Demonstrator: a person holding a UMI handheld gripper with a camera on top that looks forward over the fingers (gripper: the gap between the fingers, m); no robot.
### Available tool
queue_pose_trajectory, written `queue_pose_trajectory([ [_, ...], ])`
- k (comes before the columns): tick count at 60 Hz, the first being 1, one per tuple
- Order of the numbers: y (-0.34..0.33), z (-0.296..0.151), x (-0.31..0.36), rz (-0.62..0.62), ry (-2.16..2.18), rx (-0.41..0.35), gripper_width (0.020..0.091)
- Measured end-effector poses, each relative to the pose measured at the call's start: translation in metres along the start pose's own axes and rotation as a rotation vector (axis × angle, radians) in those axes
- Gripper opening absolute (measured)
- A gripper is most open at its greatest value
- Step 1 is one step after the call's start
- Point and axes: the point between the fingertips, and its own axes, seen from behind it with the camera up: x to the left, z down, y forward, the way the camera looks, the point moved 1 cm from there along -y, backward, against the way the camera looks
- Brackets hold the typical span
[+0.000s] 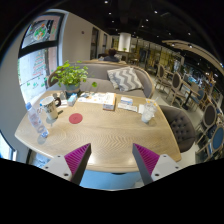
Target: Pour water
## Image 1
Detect white mug with black print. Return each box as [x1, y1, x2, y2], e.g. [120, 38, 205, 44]
[39, 95, 63, 121]

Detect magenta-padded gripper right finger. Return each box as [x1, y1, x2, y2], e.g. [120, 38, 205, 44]
[132, 143, 184, 186]

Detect green potted plant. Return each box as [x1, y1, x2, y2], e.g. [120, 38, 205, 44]
[50, 60, 98, 98]

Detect small blue white carton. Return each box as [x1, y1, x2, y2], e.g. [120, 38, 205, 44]
[67, 93, 79, 107]

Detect window with festive stickers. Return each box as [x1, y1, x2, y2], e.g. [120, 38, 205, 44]
[17, 12, 66, 106]

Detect grey curved sofa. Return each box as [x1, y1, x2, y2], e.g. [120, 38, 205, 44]
[46, 59, 157, 100]

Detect flat round red coaster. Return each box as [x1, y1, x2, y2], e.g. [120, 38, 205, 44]
[68, 112, 84, 125]

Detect grey white chevron cushion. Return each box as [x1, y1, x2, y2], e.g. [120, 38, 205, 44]
[106, 66, 145, 93]

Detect white blue packet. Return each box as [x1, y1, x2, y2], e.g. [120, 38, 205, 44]
[120, 96, 134, 106]

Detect person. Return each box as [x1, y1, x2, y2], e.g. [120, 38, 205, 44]
[102, 48, 120, 63]

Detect white paper napkin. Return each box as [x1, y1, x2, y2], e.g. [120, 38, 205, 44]
[137, 103, 146, 115]

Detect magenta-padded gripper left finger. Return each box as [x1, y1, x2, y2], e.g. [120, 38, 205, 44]
[41, 143, 93, 186]

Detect group of dining chairs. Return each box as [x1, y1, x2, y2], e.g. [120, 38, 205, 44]
[154, 63, 224, 161]

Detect clear plastic water bottle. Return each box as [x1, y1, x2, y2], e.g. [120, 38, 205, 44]
[25, 102, 50, 139]

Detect dark tufted armchair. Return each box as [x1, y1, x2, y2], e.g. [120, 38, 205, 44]
[159, 104, 198, 154]

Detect long white carton box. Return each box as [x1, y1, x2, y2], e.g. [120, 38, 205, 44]
[102, 92, 117, 112]

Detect ceiling spot lights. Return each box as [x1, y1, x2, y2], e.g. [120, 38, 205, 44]
[101, 0, 214, 48]

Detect clear plastic cup with straw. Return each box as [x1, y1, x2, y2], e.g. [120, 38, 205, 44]
[140, 97, 159, 125]

